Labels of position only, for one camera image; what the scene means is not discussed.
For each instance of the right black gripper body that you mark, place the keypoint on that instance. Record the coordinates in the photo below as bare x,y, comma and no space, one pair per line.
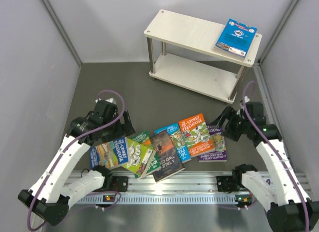
243,122

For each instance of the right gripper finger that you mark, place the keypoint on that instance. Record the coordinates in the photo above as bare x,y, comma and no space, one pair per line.
227,113
232,131

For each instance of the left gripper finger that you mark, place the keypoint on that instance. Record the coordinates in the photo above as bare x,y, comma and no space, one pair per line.
127,126
107,137

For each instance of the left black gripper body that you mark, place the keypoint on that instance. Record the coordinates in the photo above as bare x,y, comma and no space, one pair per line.
116,127

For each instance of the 78-storey treehouse orange book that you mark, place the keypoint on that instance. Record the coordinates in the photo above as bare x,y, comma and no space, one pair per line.
197,136

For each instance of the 52-storey treehouse purple book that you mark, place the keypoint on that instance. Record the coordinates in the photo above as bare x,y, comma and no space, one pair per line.
219,154

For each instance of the tale of two cities book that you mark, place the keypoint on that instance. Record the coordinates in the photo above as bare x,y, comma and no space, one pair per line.
165,150

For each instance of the blue back-cover book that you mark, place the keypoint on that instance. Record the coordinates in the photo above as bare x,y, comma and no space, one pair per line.
236,38

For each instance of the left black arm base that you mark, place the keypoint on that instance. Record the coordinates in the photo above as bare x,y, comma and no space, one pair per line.
114,183

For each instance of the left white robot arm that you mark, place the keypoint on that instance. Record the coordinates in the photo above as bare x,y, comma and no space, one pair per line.
74,146

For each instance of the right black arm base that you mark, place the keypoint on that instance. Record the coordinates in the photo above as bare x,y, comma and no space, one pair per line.
227,184

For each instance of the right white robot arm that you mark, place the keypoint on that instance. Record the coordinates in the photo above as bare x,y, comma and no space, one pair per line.
287,205

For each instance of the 91-storey treehouse blue book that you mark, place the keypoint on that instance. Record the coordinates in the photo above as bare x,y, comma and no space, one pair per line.
111,155

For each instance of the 65-storey treehouse lime book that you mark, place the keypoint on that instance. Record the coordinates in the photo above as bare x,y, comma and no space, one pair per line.
139,158

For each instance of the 26-storey treehouse blue book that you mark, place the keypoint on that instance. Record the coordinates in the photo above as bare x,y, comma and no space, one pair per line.
178,139

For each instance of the white two-tier wooden shelf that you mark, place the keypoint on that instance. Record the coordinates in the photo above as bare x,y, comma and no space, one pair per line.
199,36

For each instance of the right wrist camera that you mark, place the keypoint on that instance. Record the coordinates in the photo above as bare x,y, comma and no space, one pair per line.
246,99

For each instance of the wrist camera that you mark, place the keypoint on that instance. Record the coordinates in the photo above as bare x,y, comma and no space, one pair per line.
246,99
105,102

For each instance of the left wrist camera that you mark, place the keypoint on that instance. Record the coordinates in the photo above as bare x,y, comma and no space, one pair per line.
105,102

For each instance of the aluminium mounting rail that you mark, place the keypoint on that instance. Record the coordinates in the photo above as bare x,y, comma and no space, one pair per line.
174,189

